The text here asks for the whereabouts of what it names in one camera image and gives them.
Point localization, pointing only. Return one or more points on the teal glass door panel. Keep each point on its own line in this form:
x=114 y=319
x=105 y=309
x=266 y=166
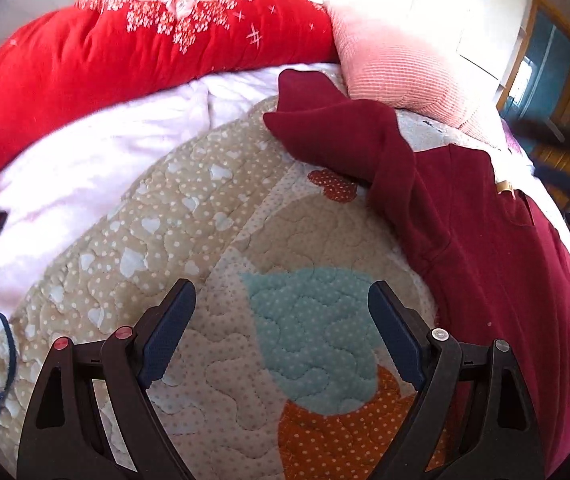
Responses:
x=541 y=76

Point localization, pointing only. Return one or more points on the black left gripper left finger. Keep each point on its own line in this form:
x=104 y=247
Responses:
x=63 y=436

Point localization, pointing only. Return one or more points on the pink ribbed pillow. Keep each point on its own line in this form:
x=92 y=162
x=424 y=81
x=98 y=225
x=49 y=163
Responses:
x=400 y=70

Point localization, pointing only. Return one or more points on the white bed sheet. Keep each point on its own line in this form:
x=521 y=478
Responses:
x=103 y=216

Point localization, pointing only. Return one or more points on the red snowflake duvet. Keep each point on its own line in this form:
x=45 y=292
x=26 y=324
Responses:
x=98 y=53

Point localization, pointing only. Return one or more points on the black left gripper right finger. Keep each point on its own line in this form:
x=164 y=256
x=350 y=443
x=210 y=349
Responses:
x=472 y=416

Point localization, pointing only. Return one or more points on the patchwork heart quilt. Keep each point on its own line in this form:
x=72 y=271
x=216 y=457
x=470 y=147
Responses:
x=281 y=372

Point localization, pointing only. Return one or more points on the dark red fleece garment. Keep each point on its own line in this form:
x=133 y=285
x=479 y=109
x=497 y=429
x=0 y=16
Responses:
x=494 y=264

